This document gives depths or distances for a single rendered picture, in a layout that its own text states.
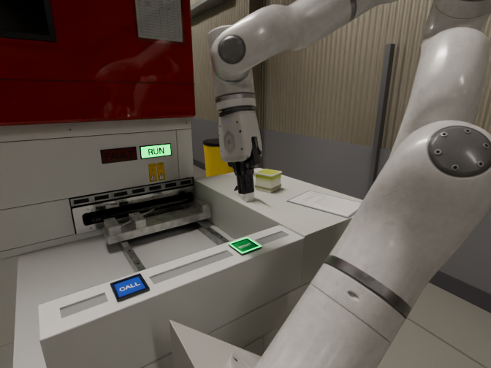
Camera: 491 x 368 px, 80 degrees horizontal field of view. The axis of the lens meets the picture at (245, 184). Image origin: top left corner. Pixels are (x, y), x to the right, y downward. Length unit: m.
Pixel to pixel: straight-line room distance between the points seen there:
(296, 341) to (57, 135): 0.91
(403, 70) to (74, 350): 2.37
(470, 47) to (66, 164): 1.05
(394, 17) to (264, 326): 2.25
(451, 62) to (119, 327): 0.68
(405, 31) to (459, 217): 2.18
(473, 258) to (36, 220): 2.33
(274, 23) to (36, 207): 0.89
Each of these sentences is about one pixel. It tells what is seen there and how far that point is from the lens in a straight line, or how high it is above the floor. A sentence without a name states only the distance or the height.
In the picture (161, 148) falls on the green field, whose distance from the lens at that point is 1.15.
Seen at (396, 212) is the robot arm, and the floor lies 1.16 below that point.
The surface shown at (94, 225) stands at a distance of 1.16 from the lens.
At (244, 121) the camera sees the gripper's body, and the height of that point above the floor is 1.25.
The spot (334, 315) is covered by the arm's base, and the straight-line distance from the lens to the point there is 0.40.
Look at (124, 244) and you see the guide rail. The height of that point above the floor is 0.85.
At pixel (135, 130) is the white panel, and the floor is 1.18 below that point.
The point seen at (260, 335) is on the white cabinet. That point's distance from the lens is 0.81.
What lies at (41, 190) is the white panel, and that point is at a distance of 1.11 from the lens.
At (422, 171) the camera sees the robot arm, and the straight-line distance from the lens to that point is 0.39.
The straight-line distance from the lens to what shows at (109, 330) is 0.59.
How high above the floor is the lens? 1.30
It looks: 17 degrees down
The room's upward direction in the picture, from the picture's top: straight up
